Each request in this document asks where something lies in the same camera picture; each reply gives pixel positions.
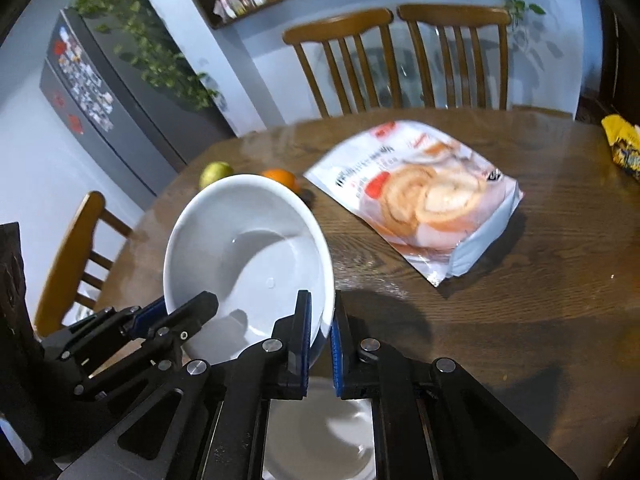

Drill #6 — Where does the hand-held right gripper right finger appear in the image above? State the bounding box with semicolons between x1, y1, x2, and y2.
330;294;581;480

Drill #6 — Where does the group of fridge photo magnets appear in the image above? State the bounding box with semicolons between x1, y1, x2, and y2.
50;27;119;134

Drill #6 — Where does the wooden chair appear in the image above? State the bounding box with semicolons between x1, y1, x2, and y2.
397;4;512;112
34;191;135;337
282;8;401;120

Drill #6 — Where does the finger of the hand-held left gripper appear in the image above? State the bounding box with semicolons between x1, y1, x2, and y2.
72;291;219;403
40;296;169;361

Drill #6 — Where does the white ribbed bowl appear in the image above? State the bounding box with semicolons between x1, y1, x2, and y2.
262;377;377;480

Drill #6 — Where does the green trailing plant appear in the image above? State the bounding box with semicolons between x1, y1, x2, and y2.
487;0;548;47
72;0;222;112

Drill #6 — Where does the white cake roll packet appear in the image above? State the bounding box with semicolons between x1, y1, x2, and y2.
303;120;524;288

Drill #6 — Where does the dark carved wooden furniture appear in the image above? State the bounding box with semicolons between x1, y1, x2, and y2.
0;222;43;391

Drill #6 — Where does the grey refrigerator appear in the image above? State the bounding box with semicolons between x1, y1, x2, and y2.
39;7;236;197

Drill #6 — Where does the green pear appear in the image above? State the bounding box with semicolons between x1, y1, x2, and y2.
200;161;235;191

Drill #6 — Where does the yellow snack packet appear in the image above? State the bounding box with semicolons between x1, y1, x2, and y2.
600;114;640;182

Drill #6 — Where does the orange fruit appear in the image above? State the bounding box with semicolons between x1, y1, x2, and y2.
261;168;303;196

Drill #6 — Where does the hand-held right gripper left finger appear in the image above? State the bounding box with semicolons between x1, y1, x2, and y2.
60;289;314;480

